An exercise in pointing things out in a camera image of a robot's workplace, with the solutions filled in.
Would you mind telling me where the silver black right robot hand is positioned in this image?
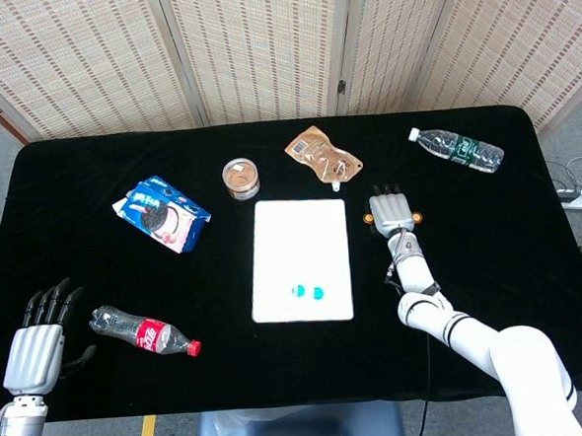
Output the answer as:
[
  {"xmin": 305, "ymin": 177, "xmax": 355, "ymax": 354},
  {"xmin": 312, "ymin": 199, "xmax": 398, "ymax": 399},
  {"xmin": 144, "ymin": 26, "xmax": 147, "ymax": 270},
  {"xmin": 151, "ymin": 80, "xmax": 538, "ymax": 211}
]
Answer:
[{"xmin": 365, "ymin": 181, "xmax": 417, "ymax": 240}]

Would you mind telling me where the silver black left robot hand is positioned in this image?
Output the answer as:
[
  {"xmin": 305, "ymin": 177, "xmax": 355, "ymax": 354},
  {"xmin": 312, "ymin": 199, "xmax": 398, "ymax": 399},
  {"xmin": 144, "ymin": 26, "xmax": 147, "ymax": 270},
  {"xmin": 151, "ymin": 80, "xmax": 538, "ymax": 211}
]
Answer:
[{"xmin": 0, "ymin": 274, "xmax": 101, "ymax": 399}]

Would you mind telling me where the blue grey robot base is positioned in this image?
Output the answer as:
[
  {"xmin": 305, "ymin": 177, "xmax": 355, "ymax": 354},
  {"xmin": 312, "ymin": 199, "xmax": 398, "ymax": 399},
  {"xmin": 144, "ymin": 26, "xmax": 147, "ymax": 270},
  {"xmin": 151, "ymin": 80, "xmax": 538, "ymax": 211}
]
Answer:
[{"xmin": 192, "ymin": 398, "xmax": 407, "ymax": 436}]

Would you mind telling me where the white rectangular board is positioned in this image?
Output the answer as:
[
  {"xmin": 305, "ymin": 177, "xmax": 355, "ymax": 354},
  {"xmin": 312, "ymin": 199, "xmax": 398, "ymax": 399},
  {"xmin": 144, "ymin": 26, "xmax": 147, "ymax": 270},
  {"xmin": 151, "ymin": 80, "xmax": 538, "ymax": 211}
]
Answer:
[{"xmin": 245, "ymin": 194, "xmax": 355, "ymax": 327}]

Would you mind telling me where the brown spout pouch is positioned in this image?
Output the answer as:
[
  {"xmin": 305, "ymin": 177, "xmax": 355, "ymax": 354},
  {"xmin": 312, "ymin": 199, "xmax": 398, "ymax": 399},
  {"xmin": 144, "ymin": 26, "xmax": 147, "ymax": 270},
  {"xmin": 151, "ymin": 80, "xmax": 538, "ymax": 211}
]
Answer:
[{"xmin": 282, "ymin": 121, "xmax": 365, "ymax": 195}]

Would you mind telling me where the green label water bottle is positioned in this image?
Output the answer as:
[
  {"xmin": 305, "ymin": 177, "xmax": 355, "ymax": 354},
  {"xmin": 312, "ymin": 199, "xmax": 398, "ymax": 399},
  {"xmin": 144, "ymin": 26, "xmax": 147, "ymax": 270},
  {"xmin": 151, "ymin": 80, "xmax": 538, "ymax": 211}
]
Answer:
[{"xmin": 407, "ymin": 121, "xmax": 507, "ymax": 178}]

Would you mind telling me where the red label cola bottle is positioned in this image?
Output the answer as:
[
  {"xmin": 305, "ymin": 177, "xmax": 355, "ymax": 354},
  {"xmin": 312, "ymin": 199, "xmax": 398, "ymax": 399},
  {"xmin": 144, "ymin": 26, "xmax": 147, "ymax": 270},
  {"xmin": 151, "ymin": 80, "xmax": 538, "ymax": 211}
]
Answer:
[{"xmin": 87, "ymin": 299, "xmax": 203, "ymax": 364}]

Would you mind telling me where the clear plastic snack jar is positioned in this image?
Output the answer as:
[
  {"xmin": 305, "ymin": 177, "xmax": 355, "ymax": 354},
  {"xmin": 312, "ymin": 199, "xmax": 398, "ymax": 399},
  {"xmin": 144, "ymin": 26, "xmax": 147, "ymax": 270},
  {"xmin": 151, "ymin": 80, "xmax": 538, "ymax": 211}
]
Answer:
[{"xmin": 220, "ymin": 156, "xmax": 262, "ymax": 202}]

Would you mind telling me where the woven bamboo screen panel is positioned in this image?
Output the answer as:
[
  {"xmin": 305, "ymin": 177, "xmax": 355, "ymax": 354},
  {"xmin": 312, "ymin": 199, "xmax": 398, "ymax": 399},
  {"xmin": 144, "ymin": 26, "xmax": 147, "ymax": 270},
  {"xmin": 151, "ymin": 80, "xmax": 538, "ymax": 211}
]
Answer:
[
  {"xmin": 156, "ymin": 0, "xmax": 363, "ymax": 129},
  {"xmin": 0, "ymin": 0, "xmax": 206, "ymax": 146},
  {"xmin": 329, "ymin": 0, "xmax": 464, "ymax": 117},
  {"xmin": 408, "ymin": 0, "xmax": 582, "ymax": 145}
]

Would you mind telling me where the black velvet tablecloth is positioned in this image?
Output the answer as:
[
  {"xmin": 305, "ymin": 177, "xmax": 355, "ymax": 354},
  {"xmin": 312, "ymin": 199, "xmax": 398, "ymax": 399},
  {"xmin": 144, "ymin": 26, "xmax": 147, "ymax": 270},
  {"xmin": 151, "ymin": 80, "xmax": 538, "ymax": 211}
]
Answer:
[{"xmin": 0, "ymin": 100, "xmax": 582, "ymax": 430}]

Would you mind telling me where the blue Oreo cookie box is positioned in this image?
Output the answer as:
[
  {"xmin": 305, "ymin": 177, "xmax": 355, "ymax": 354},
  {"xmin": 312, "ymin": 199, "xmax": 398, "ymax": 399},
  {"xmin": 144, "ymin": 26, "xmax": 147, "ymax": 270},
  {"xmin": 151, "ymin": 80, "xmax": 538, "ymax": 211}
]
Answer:
[{"xmin": 109, "ymin": 172, "xmax": 214, "ymax": 258}]

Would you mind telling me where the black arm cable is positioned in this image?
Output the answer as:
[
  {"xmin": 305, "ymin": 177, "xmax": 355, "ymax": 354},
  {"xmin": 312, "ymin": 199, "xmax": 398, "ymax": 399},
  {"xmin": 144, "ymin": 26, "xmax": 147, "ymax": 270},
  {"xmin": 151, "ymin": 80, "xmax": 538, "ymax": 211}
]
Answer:
[{"xmin": 406, "ymin": 330, "xmax": 438, "ymax": 436}]

